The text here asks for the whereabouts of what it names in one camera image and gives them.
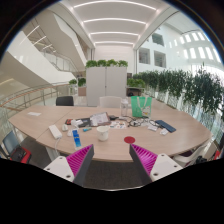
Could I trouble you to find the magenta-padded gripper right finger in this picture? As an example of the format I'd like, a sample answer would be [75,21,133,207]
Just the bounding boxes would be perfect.
[129,143,184,186]

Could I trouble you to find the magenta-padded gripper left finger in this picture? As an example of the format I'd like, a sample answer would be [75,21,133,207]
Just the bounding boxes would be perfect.
[43,143,95,188]

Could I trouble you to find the blue-labelled clear water bottle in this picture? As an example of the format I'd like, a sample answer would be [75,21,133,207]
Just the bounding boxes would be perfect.
[71,128,83,150]

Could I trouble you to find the dark blue flat case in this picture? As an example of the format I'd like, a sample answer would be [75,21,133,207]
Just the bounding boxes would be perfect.
[155,119,177,133]

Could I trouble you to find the red and black chair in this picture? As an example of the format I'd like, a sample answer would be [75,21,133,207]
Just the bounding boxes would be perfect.
[1,130,33,164]

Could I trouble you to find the black tablet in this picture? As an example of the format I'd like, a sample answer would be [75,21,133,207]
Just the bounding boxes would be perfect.
[66,117,92,128]

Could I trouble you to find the colourful sticker sheet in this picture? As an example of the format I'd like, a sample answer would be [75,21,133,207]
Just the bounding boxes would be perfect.
[109,120,128,130]

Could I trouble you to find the open printed booklet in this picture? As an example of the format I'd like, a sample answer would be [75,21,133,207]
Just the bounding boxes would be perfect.
[89,112,112,127]

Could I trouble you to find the green tote bag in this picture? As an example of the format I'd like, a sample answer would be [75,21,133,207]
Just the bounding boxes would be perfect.
[130,95,153,118]

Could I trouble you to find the black office chair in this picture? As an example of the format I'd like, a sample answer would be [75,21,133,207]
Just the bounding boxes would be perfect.
[55,95,75,107]

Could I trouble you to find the white-capped clear bottle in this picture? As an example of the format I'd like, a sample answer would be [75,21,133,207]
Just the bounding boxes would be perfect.
[120,98,130,118]

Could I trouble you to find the white chair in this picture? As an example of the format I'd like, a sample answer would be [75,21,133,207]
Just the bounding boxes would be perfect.
[99,95,122,108]

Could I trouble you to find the green plant hedge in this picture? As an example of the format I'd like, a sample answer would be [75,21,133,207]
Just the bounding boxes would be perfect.
[127,64,224,116]

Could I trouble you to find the green plants atop cabinet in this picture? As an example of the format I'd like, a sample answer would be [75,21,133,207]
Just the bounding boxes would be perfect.
[85,59,129,69]

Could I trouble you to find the ceiling light strips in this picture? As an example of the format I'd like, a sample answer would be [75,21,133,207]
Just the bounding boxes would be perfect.
[73,0,158,46]

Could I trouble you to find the white power strip cable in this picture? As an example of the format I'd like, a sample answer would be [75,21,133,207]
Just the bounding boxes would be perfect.
[53,137,63,154]

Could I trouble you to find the black glasses and cords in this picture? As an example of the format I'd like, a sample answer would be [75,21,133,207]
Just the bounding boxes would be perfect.
[127,115,152,128]

